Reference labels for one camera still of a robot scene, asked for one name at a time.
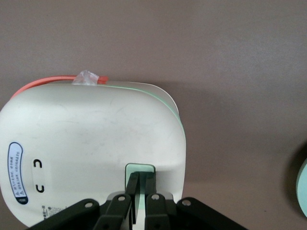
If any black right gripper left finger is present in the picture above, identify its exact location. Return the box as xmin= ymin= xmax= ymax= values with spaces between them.
xmin=94 ymin=171 xmax=140 ymax=230

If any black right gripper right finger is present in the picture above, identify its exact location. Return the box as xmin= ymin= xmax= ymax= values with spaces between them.
xmin=143 ymin=172 xmax=172 ymax=230

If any brown table cover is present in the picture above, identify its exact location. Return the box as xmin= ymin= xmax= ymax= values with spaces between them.
xmin=0 ymin=0 xmax=307 ymax=230

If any pale green plate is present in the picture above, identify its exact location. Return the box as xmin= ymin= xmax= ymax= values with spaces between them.
xmin=296 ymin=157 xmax=307 ymax=217

